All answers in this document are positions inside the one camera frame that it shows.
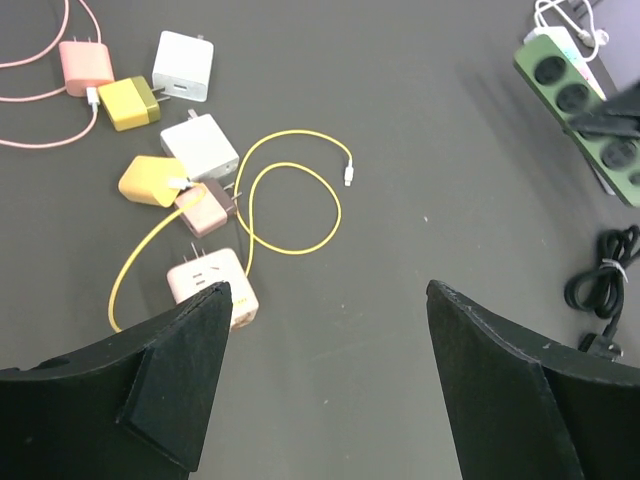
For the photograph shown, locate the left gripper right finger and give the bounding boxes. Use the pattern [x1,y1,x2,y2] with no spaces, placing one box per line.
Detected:
[426,280,639,479]

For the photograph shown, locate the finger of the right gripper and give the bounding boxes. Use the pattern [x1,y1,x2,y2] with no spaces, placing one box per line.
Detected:
[568,81,639,140]

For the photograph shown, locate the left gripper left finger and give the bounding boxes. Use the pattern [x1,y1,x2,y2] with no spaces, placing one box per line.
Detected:
[1,282,232,479]

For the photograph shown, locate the green power strip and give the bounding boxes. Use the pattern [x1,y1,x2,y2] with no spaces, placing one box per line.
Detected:
[514,35,639,208]

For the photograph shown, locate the white power strip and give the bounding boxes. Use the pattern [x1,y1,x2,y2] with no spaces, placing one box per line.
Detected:
[514,34,638,204]

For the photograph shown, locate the pink giraffe cube charger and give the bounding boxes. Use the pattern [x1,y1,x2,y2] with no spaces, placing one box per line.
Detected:
[166,248,259,330]

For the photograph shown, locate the brown pink small charger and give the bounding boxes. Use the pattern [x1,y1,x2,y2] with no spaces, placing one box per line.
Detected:
[181,179,237,238]

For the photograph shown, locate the orange small charger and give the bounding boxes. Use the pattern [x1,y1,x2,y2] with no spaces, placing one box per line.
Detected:
[118,155,194,208]

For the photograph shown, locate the white square charger plug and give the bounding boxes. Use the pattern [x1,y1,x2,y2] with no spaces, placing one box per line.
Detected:
[160,109,239,182]

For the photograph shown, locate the yellow charger plug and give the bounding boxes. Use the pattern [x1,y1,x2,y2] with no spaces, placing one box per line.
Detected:
[97,76,169,132]

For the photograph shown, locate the pink charger plug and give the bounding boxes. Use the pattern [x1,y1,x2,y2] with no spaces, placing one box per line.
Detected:
[58,40,115,97]

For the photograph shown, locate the white charger cable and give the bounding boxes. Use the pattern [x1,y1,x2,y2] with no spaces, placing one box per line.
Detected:
[532,0,611,64]

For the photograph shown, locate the black power cord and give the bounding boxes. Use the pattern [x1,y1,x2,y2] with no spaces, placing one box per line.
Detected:
[563,225,640,362]

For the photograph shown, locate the pink charger cable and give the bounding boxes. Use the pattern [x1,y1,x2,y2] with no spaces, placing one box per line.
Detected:
[0,0,104,150]

